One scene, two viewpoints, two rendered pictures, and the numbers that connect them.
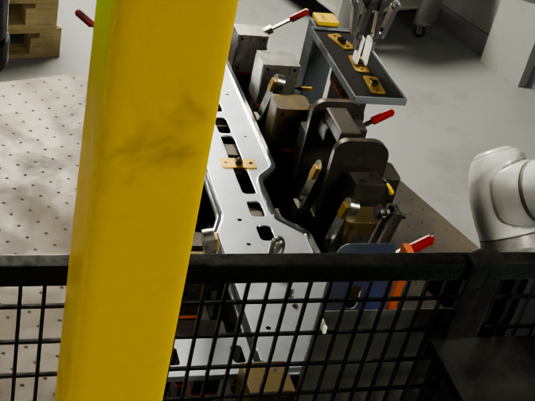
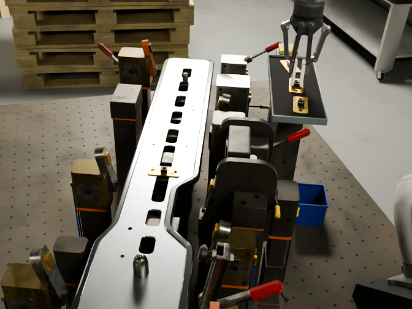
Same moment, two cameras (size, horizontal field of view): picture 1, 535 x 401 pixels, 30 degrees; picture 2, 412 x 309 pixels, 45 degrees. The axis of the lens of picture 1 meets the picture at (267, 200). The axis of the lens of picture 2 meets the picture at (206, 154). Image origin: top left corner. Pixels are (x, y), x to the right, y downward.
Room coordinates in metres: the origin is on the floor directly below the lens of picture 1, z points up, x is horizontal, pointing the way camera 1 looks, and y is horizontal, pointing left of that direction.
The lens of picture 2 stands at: (1.08, -0.44, 1.80)
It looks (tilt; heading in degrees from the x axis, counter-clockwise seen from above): 36 degrees down; 24
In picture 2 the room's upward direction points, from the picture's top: 3 degrees clockwise
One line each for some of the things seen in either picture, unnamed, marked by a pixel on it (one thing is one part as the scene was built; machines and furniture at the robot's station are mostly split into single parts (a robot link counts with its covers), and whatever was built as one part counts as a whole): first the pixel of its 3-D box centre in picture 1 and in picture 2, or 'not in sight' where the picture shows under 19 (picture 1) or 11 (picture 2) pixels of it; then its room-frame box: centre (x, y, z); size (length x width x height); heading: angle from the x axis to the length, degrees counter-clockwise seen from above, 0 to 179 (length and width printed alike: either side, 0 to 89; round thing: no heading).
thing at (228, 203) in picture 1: (232, 160); (162, 168); (1.98, 0.10, 1.00); 1.38 x 0.22 x 0.02; 22
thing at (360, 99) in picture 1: (356, 64); (294, 86); (2.31, -0.14, 1.16); 0.37 x 0.14 x 0.02; 22
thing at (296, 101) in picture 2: (374, 83); (300, 103); (2.21, -0.19, 1.17); 0.08 x 0.04 x 0.01; 17
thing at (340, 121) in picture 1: (327, 208); (240, 219); (1.95, -0.14, 0.95); 0.18 x 0.13 x 0.49; 22
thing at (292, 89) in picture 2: (359, 62); (296, 84); (2.30, -0.14, 1.17); 0.08 x 0.04 x 0.01; 17
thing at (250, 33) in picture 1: (244, 87); (234, 104); (2.58, 0.14, 0.88); 0.12 x 0.07 x 0.36; 112
